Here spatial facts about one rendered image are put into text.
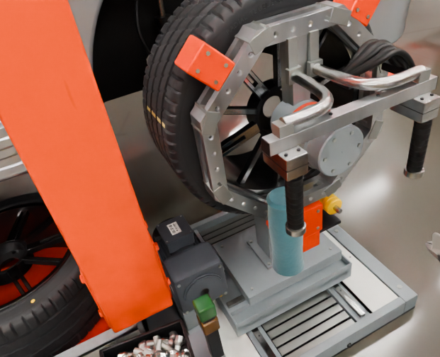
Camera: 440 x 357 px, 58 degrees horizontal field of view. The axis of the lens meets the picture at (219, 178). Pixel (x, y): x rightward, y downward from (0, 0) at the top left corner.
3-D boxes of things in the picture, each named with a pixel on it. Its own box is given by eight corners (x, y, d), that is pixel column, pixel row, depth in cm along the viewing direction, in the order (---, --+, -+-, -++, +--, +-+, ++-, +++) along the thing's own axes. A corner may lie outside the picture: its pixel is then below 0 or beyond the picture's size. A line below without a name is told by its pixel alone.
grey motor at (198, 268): (193, 250, 177) (177, 189, 156) (237, 321, 145) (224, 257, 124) (155, 267, 172) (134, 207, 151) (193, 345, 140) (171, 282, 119)
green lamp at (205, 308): (210, 302, 89) (207, 291, 87) (217, 316, 86) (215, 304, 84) (194, 310, 88) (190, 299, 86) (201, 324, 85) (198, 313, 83)
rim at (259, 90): (307, 133, 146) (312, -15, 116) (351, 162, 128) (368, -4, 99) (182, 179, 131) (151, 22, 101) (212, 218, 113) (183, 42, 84)
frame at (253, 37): (362, 164, 128) (379, -17, 96) (377, 174, 123) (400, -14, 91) (213, 231, 113) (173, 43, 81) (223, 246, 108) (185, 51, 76)
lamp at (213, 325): (213, 315, 92) (210, 305, 90) (221, 329, 89) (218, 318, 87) (198, 323, 91) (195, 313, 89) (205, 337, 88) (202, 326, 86)
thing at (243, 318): (296, 224, 180) (296, 208, 175) (351, 278, 153) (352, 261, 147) (198, 271, 166) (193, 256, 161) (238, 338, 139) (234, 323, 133)
